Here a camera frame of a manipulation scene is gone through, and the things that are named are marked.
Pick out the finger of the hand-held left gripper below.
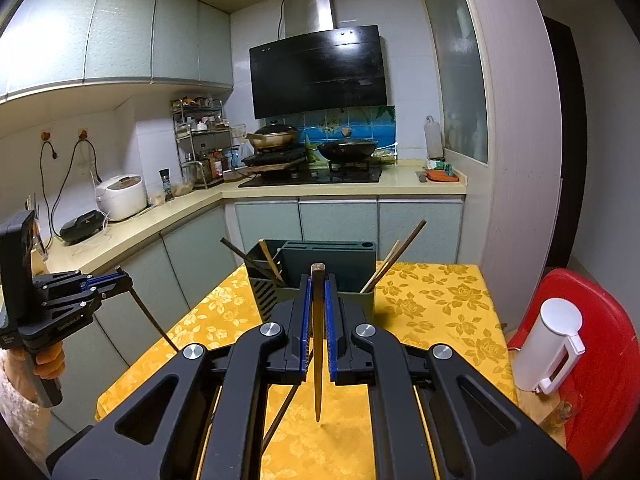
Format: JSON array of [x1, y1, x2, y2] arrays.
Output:
[[44, 274, 132, 322], [34, 269, 124, 297]]

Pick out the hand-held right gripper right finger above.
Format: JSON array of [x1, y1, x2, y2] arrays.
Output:
[[324, 272, 583, 480]]

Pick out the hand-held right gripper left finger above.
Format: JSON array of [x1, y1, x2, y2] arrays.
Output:
[[47, 272, 312, 480]]

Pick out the dark wooden chopstick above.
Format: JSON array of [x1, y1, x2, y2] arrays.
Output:
[[115, 266, 180, 352], [220, 237, 276, 283], [260, 349, 316, 451]]

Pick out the dark green utensil holder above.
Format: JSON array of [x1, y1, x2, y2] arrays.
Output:
[[245, 239, 377, 323]]

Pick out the person's left forearm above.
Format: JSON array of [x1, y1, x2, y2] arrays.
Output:
[[0, 360, 48, 461]]

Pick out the person's left hand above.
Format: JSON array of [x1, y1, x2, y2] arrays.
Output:
[[4, 347, 67, 381]]

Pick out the black sandwich maker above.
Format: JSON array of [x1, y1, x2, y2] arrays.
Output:
[[59, 212, 108, 246]]

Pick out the white rice cooker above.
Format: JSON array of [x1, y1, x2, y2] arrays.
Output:
[[95, 174, 148, 222]]

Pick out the grey-green base cabinets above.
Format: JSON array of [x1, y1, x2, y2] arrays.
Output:
[[47, 195, 466, 436]]

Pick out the black pepper grinder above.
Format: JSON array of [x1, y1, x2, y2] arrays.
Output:
[[158, 168, 176, 203]]

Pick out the yellow floral tablecloth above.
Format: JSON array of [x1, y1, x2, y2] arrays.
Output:
[[95, 260, 518, 480]]

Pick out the black glass cooktop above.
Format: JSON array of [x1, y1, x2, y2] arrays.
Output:
[[237, 165, 383, 189]]

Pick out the metal spice rack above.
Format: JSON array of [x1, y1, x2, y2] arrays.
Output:
[[171, 96, 235, 190]]

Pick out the black wok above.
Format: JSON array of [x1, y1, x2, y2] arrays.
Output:
[[317, 139, 379, 163]]

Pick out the orange tray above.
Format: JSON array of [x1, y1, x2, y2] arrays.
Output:
[[425, 162, 461, 183]]

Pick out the golden pan with lid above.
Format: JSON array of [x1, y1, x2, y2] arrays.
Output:
[[244, 120, 301, 152]]

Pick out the blue picture backsplash panel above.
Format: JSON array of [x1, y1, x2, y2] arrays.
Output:
[[300, 105, 397, 153]]

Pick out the white plastic pitcher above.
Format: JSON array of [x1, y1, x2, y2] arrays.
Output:
[[514, 297, 587, 396]]

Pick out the cloudy plastic bottle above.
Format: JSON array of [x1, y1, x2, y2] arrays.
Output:
[[424, 115, 446, 160]]

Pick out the black range hood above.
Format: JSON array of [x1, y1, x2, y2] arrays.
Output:
[[249, 0, 387, 121]]

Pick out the red plastic stool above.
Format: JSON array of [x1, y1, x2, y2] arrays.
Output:
[[506, 267, 640, 456]]

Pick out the black power cable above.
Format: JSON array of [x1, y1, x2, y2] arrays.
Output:
[[39, 130, 57, 246], [47, 129, 103, 243]]

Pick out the grey-green wall cabinets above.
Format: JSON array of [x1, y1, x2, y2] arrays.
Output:
[[0, 0, 235, 106]]

